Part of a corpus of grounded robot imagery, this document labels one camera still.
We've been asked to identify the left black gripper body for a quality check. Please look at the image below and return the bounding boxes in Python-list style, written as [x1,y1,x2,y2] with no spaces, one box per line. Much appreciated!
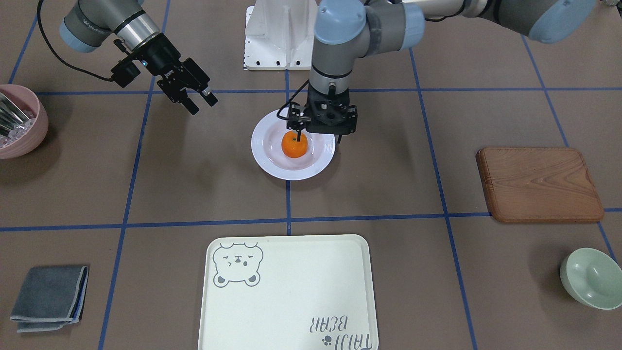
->
[305,90,358,135]

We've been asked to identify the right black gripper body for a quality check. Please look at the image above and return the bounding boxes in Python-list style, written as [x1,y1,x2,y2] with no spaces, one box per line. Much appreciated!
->
[141,35,211,104]

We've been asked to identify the orange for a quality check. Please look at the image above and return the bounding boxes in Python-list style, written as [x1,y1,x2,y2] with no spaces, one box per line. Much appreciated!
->
[281,131,309,158]

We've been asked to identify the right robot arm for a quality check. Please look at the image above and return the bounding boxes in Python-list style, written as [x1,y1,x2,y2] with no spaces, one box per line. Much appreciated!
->
[59,0,218,115]

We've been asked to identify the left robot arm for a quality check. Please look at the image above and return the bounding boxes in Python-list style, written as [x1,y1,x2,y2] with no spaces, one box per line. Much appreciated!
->
[282,0,597,140]

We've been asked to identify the cream bear tray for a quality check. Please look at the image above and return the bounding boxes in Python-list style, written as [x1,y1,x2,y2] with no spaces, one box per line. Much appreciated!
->
[197,234,380,350]

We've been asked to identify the white plate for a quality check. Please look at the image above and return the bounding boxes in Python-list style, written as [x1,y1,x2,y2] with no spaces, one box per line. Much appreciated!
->
[251,111,336,181]

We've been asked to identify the pink bowl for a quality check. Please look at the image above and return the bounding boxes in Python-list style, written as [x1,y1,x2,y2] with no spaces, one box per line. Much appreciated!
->
[0,84,49,159]

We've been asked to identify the metal scoop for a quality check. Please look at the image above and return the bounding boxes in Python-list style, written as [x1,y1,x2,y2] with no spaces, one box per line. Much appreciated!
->
[0,93,34,139]

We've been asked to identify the wooden cutting board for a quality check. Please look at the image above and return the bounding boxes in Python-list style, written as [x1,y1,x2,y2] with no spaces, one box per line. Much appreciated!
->
[476,147,605,223]

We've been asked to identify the grey folded cloth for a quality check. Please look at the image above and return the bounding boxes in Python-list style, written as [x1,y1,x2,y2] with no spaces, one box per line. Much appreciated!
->
[10,265,89,333]

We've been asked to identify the green bowl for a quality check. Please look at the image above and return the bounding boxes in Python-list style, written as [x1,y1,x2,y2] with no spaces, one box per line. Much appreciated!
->
[559,247,622,310]

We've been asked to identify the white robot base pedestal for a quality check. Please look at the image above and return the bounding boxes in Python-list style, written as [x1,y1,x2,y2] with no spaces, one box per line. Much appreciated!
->
[243,0,318,70]

